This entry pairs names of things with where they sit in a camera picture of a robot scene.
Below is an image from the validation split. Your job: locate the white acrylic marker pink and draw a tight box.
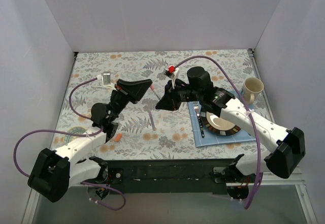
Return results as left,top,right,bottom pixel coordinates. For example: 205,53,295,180
152,90,161,100

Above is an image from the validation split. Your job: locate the purple highlighter pen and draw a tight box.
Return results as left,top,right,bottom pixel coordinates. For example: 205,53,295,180
149,111,156,131

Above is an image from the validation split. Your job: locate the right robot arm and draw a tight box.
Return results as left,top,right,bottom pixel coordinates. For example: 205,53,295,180
155,66,305,182

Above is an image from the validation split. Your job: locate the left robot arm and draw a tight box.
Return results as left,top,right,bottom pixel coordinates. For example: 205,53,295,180
27,79,152,203

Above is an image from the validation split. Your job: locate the floral tablecloth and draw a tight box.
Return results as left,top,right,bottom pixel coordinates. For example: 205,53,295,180
56,49,257,160

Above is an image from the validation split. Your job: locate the brown striped plate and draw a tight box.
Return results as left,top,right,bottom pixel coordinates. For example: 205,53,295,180
200,109,241,137

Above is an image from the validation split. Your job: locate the blue checkered placemat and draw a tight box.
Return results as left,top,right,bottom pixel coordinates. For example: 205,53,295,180
187,102,255,148

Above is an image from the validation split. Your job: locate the patterned small bowl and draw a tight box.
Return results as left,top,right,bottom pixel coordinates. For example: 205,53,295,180
63,126,86,144

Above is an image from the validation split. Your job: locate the cream mug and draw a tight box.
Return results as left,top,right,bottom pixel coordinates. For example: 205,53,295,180
241,77,264,105

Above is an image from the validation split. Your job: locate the black handled fork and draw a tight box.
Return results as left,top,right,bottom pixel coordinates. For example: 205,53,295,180
193,101,205,138

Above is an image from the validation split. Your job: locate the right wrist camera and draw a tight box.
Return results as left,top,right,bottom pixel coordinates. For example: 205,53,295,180
164,65,179,88

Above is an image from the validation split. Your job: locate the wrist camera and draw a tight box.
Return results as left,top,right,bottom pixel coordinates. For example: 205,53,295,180
164,65,179,88
102,72,111,87

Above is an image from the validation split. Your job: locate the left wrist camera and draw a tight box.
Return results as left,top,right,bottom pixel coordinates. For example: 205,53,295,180
102,72,111,87

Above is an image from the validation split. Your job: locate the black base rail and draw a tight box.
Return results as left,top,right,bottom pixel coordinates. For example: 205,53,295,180
68,159,303,194

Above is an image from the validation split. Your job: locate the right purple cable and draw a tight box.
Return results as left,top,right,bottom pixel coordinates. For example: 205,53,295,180
175,55,264,210

